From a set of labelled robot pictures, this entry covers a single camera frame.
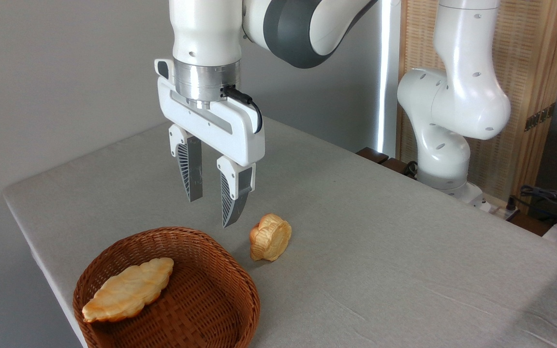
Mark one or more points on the white power strip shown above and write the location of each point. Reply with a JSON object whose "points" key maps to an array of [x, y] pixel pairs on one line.
{"points": [[498, 209]]}

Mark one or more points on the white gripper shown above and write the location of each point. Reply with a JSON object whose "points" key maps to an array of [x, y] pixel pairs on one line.
{"points": [[240, 135]]}

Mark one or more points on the small round golden bread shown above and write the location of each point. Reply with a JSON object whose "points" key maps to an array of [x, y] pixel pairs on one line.
{"points": [[271, 239]]}

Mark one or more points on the grey tablecloth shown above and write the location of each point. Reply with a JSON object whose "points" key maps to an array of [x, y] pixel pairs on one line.
{"points": [[380, 270]]}

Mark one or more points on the metal screen hinge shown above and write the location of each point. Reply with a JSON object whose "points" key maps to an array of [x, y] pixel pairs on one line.
{"points": [[539, 117]]}

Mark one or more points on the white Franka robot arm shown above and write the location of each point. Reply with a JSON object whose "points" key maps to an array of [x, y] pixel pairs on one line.
{"points": [[462, 96]]}

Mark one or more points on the long golden croissant bread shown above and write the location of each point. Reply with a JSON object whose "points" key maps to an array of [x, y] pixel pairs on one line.
{"points": [[124, 292]]}

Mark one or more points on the brown wicker basket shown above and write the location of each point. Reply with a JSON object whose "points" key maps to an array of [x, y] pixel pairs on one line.
{"points": [[201, 299]]}

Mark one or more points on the wooden slatted screen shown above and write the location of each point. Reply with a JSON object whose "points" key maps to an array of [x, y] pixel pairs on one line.
{"points": [[525, 58]]}

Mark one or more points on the dark brown wooden block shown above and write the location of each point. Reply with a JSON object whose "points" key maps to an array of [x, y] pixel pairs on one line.
{"points": [[373, 154], [397, 166]]}

